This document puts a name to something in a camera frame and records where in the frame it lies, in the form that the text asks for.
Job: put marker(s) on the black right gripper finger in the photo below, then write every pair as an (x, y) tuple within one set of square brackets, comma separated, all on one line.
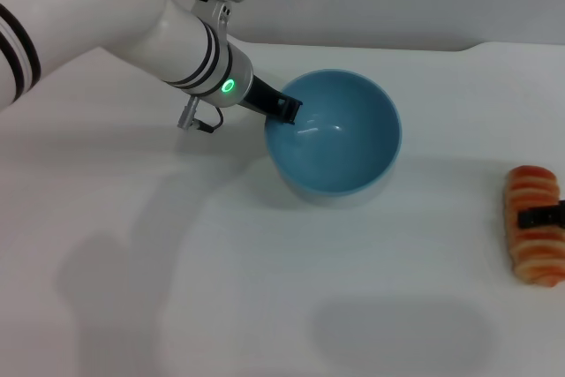
[(543, 216)]

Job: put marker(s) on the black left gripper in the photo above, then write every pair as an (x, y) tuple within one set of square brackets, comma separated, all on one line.
[(265, 101)]

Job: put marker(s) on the long toy bread loaf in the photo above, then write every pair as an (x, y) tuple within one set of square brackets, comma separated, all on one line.
[(529, 191)]

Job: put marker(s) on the blue bowl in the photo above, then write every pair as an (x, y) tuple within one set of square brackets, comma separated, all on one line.
[(335, 165)]

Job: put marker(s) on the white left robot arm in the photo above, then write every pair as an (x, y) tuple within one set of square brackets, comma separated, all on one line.
[(110, 10)]

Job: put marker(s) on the silver left camera bracket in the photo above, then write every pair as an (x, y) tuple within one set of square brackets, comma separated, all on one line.
[(212, 8)]

